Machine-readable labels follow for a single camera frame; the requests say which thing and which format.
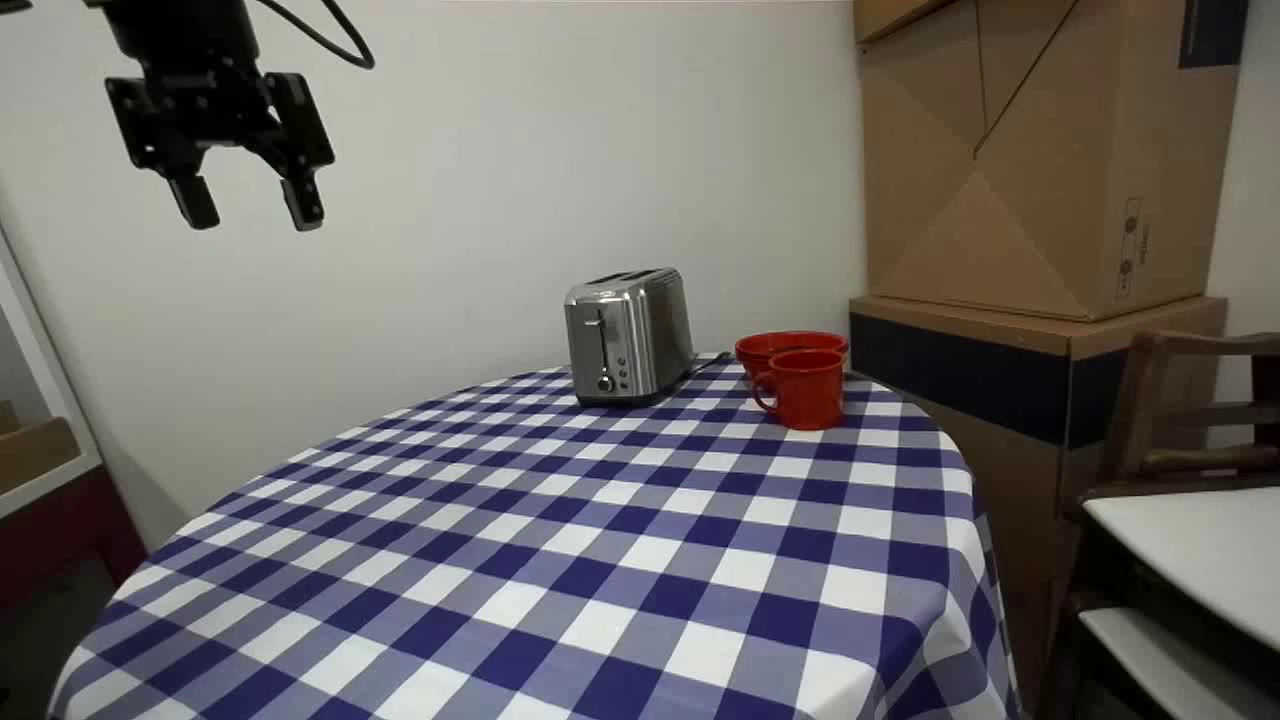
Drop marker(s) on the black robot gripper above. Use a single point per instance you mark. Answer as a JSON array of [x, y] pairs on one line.
[[201, 84]]

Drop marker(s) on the silver two-slot toaster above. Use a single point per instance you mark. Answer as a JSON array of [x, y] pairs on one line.
[[630, 339]]

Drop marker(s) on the white framed shelf unit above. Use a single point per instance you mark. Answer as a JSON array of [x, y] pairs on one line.
[[58, 496]]

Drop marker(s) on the blue white checkered tablecloth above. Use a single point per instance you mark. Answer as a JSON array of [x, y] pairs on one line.
[[514, 555]]

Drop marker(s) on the red bowl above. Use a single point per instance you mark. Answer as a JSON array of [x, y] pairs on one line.
[[757, 349]]

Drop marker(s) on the red mug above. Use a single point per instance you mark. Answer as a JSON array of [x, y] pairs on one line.
[[803, 388]]

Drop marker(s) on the large cardboard box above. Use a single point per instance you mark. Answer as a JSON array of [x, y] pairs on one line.
[[1050, 157]]

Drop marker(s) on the wooden cabinet with dark band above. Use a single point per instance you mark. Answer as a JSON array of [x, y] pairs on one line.
[[1029, 406]]

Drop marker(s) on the dark wooden chair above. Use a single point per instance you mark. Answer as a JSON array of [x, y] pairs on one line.
[[1172, 596]]

